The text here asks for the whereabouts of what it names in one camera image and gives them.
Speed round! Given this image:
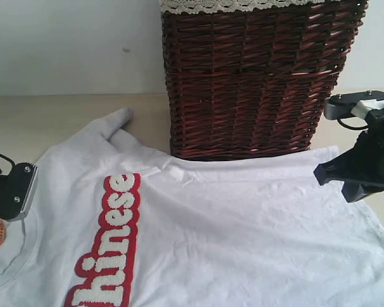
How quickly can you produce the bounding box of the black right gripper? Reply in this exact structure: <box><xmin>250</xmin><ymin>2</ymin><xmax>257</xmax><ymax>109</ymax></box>
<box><xmin>314</xmin><ymin>109</ymin><xmax>384</xmax><ymax>203</ymax></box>

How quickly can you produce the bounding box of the white t-shirt with red lettering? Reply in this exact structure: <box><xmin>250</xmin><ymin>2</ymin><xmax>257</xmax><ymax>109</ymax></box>
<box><xmin>0</xmin><ymin>108</ymin><xmax>384</xmax><ymax>306</ymax></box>

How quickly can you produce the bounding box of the brown wicker basket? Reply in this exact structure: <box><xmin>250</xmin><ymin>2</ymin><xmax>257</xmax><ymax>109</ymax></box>
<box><xmin>161</xmin><ymin>1</ymin><xmax>368</xmax><ymax>161</ymax></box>

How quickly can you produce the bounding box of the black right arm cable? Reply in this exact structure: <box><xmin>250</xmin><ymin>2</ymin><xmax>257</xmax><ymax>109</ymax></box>
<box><xmin>335</xmin><ymin>118</ymin><xmax>369</xmax><ymax>131</ymax></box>

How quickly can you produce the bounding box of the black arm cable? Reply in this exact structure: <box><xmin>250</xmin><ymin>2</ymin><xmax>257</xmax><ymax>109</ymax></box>
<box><xmin>335</xmin><ymin>118</ymin><xmax>369</xmax><ymax>131</ymax></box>
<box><xmin>0</xmin><ymin>152</ymin><xmax>15</xmax><ymax>170</ymax></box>

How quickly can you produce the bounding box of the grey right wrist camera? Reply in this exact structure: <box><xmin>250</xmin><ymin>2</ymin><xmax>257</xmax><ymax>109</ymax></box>
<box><xmin>323</xmin><ymin>90</ymin><xmax>384</xmax><ymax>120</ymax></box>

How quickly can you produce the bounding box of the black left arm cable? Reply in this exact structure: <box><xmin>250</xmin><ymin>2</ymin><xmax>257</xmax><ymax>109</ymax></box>
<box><xmin>0</xmin><ymin>152</ymin><xmax>15</xmax><ymax>170</ymax></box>

